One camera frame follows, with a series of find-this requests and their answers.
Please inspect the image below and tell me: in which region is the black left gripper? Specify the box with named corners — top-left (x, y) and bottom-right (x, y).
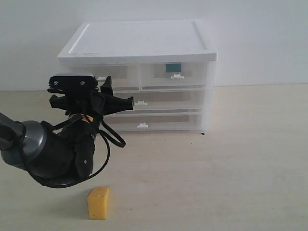
top-left (50, 76), bottom-right (134, 117)

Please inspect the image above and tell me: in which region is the white blue pill bottle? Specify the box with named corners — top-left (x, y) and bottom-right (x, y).
top-left (165, 63), bottom-right (182, 73)

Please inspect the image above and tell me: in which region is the yellow cheese wedge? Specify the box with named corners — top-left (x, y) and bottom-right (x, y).
top-left (87, 187), bottom-right (110, 219)

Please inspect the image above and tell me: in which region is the clear drawer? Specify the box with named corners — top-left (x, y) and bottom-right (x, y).
top-left (68, 65), bottom-right (140, 91)
top-left (139, 62), bottom-right (208, 91)
top-left (104, 114), bottom-right (206, 132)
top-left (114, 90), bottom-right (205, 111)

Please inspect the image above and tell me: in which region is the white plastic drawer cabinet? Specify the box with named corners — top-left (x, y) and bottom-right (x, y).
top-left (58, 19), bottom-right (218, 133)

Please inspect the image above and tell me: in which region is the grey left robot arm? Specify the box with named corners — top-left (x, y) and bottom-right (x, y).
top-left (0, 74), bottom-right (134, 189)

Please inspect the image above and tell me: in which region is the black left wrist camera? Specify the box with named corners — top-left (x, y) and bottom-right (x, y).
top-left (48, 73), bottom-right (98, 93)

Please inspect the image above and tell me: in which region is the clear bottom drawer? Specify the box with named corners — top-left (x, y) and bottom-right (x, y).
top-left (104, 114), bottom-right (206, 132)

